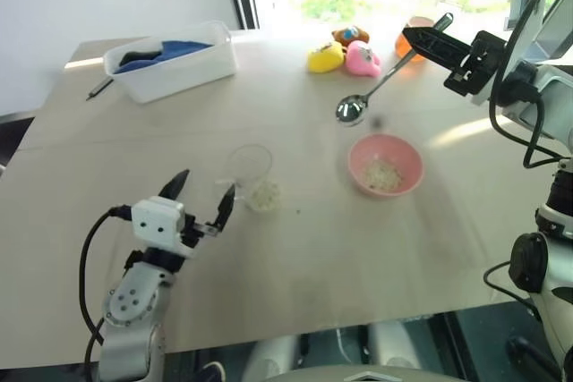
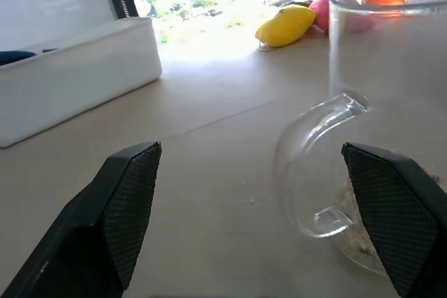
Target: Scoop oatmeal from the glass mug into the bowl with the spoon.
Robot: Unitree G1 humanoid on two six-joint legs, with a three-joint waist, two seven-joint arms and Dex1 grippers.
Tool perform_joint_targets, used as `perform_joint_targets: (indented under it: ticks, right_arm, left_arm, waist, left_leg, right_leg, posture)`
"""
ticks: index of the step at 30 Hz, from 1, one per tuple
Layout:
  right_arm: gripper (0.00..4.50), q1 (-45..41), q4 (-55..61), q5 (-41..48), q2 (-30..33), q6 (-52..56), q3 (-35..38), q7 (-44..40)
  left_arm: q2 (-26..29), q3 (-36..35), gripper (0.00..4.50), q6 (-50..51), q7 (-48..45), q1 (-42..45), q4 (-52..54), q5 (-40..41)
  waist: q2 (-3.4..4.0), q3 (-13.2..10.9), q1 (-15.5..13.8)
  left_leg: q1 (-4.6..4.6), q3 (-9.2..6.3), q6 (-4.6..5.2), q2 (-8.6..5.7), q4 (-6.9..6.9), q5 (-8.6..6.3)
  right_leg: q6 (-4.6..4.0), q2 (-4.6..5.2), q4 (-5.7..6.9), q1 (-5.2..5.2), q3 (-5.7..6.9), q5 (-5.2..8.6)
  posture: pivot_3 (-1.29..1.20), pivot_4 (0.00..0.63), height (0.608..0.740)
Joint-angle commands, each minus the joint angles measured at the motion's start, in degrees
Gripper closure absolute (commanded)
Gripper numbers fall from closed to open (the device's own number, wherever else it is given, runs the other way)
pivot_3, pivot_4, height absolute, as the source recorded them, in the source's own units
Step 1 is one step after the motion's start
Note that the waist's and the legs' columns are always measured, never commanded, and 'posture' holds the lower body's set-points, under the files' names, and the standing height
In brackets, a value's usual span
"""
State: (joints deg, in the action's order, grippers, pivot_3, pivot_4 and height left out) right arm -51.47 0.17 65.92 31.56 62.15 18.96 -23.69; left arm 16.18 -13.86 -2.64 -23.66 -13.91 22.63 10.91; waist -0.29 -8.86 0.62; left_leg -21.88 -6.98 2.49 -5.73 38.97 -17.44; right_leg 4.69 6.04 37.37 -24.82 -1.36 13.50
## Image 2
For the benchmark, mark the clear glass mug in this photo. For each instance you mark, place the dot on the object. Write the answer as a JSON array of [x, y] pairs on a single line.
[[384, 67]]

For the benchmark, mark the yellow mango toy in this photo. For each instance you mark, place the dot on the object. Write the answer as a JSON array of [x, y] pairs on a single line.
[[286, 27]]

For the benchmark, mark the pink peach toy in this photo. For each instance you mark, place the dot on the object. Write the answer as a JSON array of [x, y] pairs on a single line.
[[323, 12]]

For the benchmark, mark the white rectangular box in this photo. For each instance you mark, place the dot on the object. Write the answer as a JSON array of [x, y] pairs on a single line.
[[80, 78]]

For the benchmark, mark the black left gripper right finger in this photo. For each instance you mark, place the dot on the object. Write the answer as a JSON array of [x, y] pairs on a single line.
[[401, 214]]

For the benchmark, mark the oatmeal flakes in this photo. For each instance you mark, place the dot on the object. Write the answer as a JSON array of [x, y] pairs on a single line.
[[356, 242]]

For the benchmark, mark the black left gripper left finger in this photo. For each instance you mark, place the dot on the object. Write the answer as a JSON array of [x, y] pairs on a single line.
[[87, 228]]

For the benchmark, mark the dark blue cloth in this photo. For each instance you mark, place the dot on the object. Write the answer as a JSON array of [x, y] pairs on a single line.
[[15, 56]]

